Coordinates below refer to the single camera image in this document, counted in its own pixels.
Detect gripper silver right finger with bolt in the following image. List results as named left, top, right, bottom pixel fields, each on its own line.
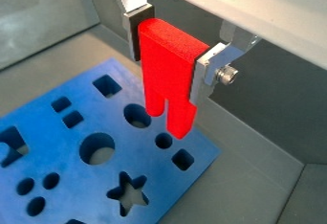
left=190, top=20, right=260, bottom=105

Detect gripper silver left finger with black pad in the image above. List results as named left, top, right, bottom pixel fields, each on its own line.
left=116, top=0, right=155, bottom=61

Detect red square-circle peg object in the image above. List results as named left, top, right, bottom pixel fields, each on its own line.
left=138, top=18, right=208, bottom=139

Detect blue shape-sorting board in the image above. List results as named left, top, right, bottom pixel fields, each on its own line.
left=0, top=59, right=220, bottom=224

